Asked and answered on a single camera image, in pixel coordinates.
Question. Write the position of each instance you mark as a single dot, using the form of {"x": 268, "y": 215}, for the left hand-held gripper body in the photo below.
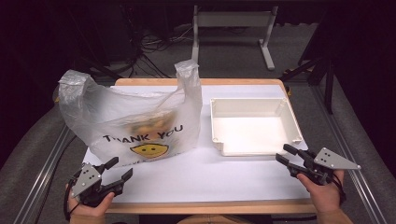
{"x": 84, "y": 182}

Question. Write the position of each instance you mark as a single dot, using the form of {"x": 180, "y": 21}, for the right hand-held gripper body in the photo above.
{"x": 333, "y": 160}

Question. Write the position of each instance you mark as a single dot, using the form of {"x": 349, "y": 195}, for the white plastic tray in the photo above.
{"x": 252, "y": 132}

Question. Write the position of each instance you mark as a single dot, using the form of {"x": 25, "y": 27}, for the translucent plastic shopping bag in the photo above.
{"x": 102, "y": 112}

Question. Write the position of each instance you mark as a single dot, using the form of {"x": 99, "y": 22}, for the person's left hand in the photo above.
{"x": 90, "y": 211}

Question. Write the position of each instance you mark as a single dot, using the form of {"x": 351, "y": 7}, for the person's right hand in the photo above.
{"x": 325, "y": 196}

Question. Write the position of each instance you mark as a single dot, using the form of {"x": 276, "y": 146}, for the white paper sheet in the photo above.
{"x": 202, "y": 177}

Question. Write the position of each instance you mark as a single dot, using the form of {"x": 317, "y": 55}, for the black tripod stand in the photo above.
{"x": 327, "y": 77}

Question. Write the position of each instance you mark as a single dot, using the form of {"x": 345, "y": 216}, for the person's tan clothing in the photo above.
{"x": 214, "y": 219}

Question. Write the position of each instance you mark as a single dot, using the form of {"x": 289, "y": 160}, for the black metal stand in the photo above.
{"x": 99, "y": 67}

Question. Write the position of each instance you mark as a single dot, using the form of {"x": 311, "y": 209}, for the white metal stand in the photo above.
{"x": 233, "y": 19}

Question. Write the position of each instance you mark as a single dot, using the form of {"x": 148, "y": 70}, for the aluminium rail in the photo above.
{"x": 351, "y": 165}
{"x": 40, "y": 183}

